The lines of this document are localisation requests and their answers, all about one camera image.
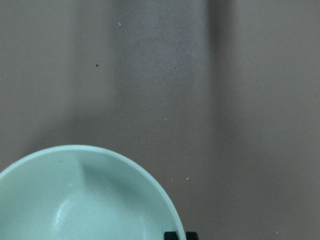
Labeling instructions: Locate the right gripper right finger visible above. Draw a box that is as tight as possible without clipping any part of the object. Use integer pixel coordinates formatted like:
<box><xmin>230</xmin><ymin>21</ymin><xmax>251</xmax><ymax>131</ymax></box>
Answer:
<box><xmin>185</xmin><ymin>231</ymin><xmax>199</xmax><ymax>240</ymax></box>

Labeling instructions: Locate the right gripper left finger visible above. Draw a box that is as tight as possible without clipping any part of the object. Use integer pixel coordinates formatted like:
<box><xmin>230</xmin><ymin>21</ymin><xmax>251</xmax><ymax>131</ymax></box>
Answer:
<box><xmin>163</xmin><ymin>231</ymin><xmax>179</xmax><ymax>240</ymax></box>

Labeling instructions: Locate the green bowl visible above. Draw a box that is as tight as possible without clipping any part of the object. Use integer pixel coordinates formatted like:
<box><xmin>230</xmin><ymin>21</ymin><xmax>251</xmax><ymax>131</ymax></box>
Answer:
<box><xmin>0</xmin><ymin>145</ymin><xmax>186</xmax><ymax>240</ymax></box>

